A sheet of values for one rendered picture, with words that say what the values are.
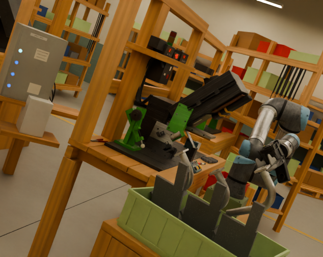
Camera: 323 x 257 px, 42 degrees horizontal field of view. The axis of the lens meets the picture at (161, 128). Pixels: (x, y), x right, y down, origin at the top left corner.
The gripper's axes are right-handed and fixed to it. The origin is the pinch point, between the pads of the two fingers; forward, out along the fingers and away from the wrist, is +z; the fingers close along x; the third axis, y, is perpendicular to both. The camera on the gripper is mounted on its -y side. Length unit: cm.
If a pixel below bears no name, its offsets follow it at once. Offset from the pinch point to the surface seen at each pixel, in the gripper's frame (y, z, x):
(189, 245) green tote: -12.9, 22.3, -30.4
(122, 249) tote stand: -6, 29, -60
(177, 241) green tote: -10.2, 22.3, -35.3
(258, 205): -9.4, 8.0, -4.0
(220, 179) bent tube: 3.7, 3.4, -17.4
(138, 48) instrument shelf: 85, -73, -82
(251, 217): -13.0, 8.1, -8.7
